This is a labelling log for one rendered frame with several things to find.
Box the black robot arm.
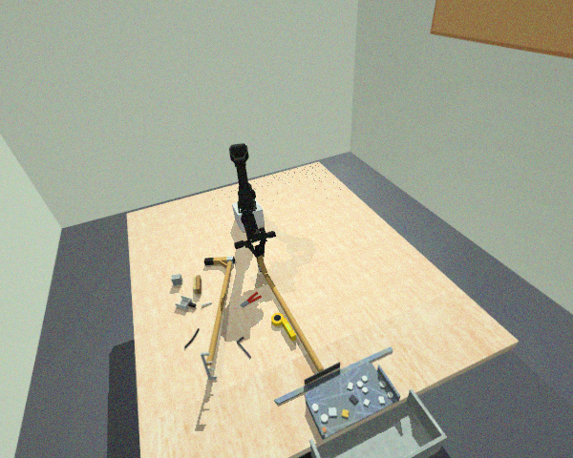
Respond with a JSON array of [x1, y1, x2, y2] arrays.
[[229, 143, 265, 241]]

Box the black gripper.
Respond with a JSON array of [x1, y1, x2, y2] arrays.
[[234, 223, 276, 259]]

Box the red-handled pliers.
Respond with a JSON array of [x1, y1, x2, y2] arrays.
[[241, 292, 262, 307]]

